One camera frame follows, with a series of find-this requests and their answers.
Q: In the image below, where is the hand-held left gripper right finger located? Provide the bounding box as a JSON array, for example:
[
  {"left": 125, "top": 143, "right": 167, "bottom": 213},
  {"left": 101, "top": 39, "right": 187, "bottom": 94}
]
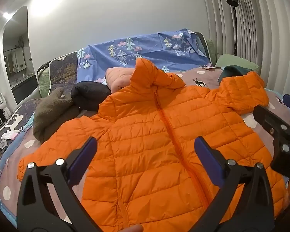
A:
[{"left": 191, "top": 136, "right": 274, "bottom": 232}]

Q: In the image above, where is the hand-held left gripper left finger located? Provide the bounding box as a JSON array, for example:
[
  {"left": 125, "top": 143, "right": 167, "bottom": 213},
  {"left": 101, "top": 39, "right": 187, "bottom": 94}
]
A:
[{"left": 16, "top": 136, "right": 103, "bottom": 232}]

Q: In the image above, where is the orange puffer jacket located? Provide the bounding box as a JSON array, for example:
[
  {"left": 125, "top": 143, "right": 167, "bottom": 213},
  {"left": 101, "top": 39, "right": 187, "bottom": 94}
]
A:
[{"left": 17, "top": 58, "right": 289, "bottom": 232}]

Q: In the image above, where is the person's left hand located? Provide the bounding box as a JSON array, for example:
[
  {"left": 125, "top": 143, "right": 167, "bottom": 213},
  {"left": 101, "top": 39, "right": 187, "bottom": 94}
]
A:
[{"left": 122, "top": 223, "right": 144, "bottom": 232}]

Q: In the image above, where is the olive fleece garment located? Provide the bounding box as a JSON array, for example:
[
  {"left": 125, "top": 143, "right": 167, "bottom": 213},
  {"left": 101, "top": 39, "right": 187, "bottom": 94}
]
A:
[{"left": 32, "top": 87, "right": 81, "bottom": 143}]

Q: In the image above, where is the dark teal fleece garment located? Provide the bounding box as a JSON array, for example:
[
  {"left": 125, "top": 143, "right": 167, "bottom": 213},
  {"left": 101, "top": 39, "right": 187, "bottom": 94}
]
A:
[{"left": 217, "top": 65, "right": 254, "bottom": 84}]

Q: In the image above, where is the black puffer jacket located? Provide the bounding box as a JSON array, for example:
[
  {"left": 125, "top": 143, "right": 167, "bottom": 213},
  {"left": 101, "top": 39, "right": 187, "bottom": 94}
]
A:
[{"left": 71, "top": 81, "right": 113, "bottom": 112}]

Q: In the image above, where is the large green pillow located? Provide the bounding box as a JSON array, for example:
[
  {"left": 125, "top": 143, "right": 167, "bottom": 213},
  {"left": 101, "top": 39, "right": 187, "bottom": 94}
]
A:
[{"left": 215, "top": 54, "right": 260, "bottom": 72}]

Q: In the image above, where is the mauve dotted blanket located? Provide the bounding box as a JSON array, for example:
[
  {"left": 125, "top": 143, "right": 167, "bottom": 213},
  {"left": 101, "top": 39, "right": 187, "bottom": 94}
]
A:
[{"left": 0, "top": 66, "right": 290, "bottom": 223}]

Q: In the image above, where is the white pleated curtain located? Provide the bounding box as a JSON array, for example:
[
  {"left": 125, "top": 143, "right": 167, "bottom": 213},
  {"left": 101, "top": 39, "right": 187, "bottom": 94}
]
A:
[{"left": 200, "top": 0, "right": 290, "bottom": 95}]

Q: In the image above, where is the green pillow with white piping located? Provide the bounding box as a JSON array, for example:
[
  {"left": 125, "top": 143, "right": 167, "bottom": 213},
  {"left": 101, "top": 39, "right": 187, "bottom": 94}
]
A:
[{"left": 37, "top": 66, "right": 51, "bottom": 97}]

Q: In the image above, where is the pink puffer jacket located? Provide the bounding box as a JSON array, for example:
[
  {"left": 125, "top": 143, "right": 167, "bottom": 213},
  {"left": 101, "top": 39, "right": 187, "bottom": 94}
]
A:
[{"left": 105, "top": 67, "right": 138, "bottom": 95}]

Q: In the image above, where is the dark floral pillow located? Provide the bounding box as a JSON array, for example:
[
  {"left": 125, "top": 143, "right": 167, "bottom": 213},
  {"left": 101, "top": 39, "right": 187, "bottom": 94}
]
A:
[{"left": 48, "top": 55, "right": 78, "bottom": 95}]

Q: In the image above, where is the upright green pillow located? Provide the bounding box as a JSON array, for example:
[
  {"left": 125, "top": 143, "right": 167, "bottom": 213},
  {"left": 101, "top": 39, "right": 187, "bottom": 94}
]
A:
[{"left": 205, "top": 40, "right": 217, "bottom": 65}]

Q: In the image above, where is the black floor lamp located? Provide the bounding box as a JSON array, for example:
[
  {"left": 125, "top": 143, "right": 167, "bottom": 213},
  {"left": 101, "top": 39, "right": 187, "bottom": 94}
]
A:
[{"left": 227, "top": 0, "right": 239, "bottom": 56}]

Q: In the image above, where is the white arched doorway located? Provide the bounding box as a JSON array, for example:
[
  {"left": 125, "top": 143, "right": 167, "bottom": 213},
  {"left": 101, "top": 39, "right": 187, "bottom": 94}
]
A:
[{"left": 1, "top": 6, "right": 38, "bottom": 104}]

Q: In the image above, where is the blue tree-print sheet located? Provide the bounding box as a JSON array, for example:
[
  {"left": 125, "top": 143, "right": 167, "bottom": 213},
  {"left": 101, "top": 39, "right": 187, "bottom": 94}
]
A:
[{"left": 76, "top": 28, "right": 213, "bottom": 85}]

